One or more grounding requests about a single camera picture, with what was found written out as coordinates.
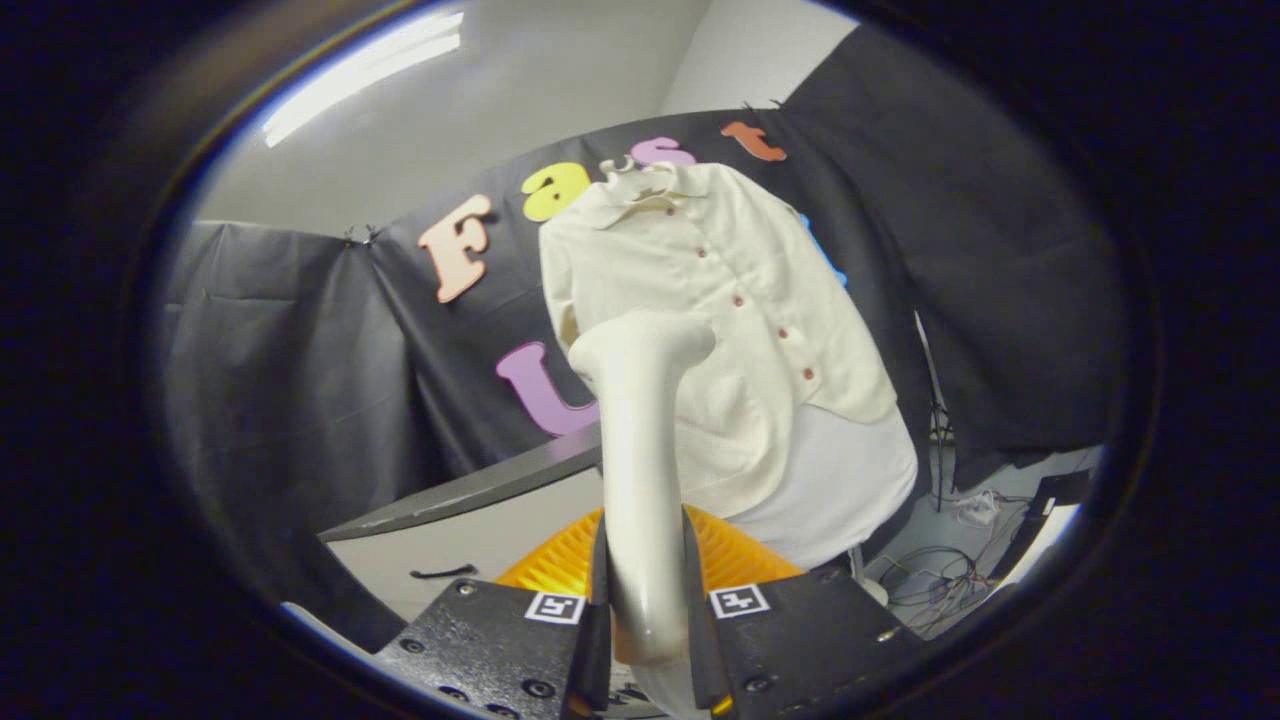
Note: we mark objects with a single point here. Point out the cream garment steamer head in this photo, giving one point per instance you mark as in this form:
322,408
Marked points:
640,480

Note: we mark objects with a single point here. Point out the grey top white cabinet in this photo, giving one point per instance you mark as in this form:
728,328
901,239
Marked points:
480,530

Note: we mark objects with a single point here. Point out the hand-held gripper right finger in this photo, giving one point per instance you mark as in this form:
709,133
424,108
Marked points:
800,650

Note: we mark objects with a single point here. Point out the black binder clips pair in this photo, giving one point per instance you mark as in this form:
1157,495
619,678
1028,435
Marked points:
762,104
363,235

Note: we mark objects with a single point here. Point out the cream button-up shirt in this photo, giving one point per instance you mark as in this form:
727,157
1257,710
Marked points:
690,270

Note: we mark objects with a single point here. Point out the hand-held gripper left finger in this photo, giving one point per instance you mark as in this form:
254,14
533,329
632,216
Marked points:
480,650

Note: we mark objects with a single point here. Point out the ceiling light panel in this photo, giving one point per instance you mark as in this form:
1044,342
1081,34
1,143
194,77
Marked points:
360,70

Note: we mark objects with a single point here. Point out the white padded ironing board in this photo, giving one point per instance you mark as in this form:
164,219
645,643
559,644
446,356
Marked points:
840,480

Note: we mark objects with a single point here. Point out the black flat floor object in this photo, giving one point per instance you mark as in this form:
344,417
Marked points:
1050,500

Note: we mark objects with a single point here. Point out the black backdrop cloth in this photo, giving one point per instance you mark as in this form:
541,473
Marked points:
300,380

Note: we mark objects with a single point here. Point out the thin metal stand pole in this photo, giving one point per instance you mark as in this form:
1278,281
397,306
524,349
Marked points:
935,420

